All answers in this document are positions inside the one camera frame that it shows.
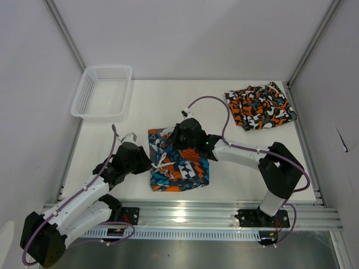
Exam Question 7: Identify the blue patterned shorts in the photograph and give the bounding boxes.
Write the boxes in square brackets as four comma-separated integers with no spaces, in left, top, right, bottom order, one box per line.
[148,128,210,192]

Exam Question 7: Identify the left aluminium corner post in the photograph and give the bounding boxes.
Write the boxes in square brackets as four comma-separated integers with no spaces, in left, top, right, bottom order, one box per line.
[43,0,86,72]

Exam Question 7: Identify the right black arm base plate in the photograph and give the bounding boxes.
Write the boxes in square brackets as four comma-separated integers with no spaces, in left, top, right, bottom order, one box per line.
[234,208,290,228]

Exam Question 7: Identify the left aluminium side rail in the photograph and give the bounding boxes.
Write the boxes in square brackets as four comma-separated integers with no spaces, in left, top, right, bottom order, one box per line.
[54,119,84,203]

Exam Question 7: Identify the aluminium side rail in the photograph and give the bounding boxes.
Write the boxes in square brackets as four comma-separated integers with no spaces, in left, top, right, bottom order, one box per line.
[54,119,84,203]
[283,82,327,208]

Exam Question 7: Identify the orange black camouflage shorts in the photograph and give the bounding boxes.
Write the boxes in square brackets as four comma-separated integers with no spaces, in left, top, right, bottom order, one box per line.
[224,82,297,131]

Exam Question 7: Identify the white slotted cable duct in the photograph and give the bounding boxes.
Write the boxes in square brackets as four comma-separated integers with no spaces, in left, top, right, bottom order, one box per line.
[81,228,260,242]

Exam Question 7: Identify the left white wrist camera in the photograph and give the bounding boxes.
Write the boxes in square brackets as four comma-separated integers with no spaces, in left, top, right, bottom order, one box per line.
[121,133,137,145]

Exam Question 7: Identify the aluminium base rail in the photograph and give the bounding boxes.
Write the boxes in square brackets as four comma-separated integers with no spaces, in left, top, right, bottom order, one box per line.
[38,199,343,232]

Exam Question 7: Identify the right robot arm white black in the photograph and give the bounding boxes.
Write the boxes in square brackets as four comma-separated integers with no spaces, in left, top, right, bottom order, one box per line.
[165,118,310,226]

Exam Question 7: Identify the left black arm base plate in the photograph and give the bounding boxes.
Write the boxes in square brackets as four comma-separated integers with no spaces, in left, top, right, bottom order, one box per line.
[110,207,140,225]

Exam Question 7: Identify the aluminium corner post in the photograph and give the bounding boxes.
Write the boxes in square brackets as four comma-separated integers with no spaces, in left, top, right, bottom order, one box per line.
[287,0,344,89]
[43,0,86,72]

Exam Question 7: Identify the white plastic basket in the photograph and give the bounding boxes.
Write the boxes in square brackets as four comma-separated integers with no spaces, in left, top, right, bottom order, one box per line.
[71,64,133,122]

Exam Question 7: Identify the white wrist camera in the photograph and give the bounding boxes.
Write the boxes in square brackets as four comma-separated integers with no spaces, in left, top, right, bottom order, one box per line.
[121,133,137,145]
[181,108,195,119]

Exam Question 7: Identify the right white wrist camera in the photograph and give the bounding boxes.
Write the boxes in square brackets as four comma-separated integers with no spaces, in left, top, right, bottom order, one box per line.
[181,108,195,119]

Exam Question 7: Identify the right aluminium side rail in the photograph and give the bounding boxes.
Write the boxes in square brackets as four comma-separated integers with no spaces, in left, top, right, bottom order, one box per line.
[283,82,327,208]

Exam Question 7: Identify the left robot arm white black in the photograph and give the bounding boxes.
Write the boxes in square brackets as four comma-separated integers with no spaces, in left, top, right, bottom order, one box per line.
[20,142,151,268]

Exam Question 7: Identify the right aluminium corner post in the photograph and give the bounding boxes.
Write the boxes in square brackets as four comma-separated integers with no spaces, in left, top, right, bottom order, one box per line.
[287,0,344,89]

